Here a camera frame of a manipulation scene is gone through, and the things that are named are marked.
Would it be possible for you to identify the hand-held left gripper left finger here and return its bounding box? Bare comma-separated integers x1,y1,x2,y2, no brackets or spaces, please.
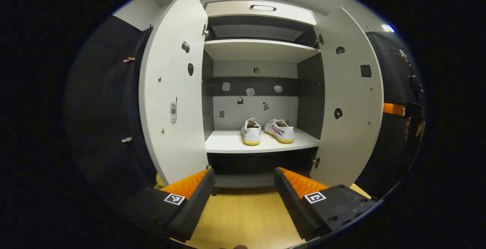
123,169,216,242

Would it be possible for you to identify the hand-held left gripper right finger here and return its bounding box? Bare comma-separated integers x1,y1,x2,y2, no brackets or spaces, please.
273,167,376,241

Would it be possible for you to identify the white shoe cabinet door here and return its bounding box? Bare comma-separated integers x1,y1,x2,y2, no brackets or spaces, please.
309,7,385,188
139,0,210,186

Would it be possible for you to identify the white and grey shoe cabinet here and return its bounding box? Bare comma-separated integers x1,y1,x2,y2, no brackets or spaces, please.
201,0,326,196

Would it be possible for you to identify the white canvas shoe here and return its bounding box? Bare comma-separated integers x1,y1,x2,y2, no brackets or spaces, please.
264,118,295,144
241,117,262,146

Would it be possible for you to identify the black backdrop cloth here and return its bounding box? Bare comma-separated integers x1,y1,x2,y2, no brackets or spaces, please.
355,31,426,200
64,16,160,204

